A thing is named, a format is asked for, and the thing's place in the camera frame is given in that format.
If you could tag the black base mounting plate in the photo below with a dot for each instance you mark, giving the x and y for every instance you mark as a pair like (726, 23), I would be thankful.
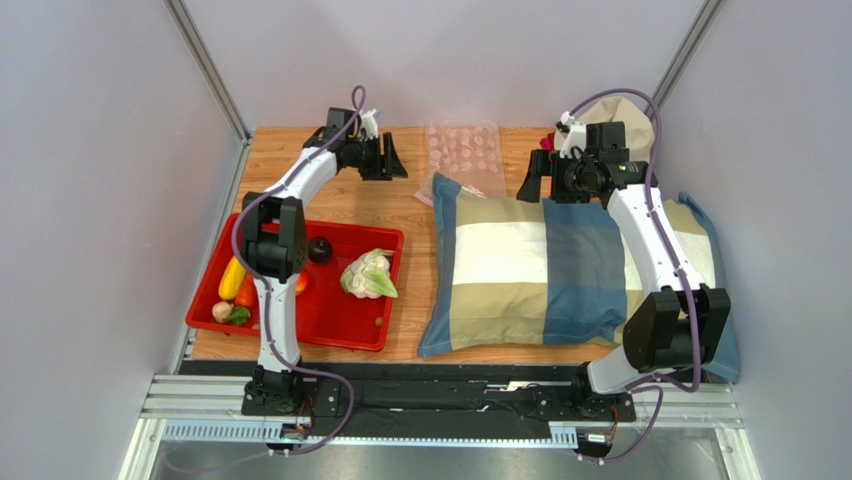
(431, 401)

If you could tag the clear zip top bag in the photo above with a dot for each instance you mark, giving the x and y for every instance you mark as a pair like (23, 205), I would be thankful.
(467, 154)

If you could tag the plaid blue beige pillow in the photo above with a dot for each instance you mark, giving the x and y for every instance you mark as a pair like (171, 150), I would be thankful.
(513, 272)

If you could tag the yellow mango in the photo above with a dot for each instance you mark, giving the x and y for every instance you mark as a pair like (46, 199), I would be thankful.
(231, 280)

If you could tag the red plastic tray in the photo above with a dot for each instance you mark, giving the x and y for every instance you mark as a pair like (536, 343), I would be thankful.
(326, 315)

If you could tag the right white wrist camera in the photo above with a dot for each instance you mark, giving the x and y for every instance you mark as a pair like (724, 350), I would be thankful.
(573, 134)

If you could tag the red yellow apple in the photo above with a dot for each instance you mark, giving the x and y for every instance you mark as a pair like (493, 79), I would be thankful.
(302, 282)

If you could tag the dark purple mangosteen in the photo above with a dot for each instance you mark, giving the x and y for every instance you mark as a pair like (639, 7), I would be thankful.
(320, 250)

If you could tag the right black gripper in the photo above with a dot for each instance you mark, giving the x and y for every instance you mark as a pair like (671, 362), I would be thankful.
(545, 178)

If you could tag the white green cauliflower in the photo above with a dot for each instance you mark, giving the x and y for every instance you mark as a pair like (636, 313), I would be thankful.
(368, 277)

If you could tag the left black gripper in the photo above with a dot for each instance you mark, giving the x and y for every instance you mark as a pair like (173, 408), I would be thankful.
(386, 166)

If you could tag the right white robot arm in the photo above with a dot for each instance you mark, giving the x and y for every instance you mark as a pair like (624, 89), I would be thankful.
(680, 322)

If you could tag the red folded cloth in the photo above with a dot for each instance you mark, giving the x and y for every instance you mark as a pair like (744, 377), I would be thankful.
(548, 141)

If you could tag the aluminium frame rail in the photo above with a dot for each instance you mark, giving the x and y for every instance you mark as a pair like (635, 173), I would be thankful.
(190, 408)

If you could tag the beige bucket hat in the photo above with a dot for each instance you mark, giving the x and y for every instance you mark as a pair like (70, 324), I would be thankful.
(639, 133)

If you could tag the orange carrot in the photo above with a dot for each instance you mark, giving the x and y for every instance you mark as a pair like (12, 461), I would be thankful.
(246, 294)

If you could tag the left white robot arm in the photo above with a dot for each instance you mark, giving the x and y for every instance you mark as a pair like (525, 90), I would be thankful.
(271, 241)

